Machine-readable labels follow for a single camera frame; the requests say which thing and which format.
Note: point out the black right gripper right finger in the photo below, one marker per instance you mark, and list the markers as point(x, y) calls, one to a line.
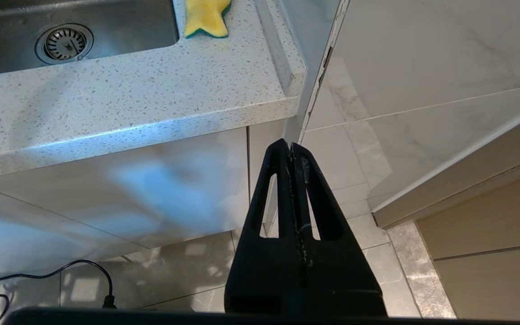
point(341, 275)

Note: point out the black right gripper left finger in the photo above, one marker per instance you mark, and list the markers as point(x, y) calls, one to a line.
point(264, 275)

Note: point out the yellow fish-shaped sponge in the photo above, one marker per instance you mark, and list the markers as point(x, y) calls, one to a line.
point(206, 18)

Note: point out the stainless steel sink basin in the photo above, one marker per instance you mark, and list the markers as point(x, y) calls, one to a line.
point(106, 27)

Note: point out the white counter base cabinet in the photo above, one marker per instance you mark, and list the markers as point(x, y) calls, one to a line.
point(106, 194)

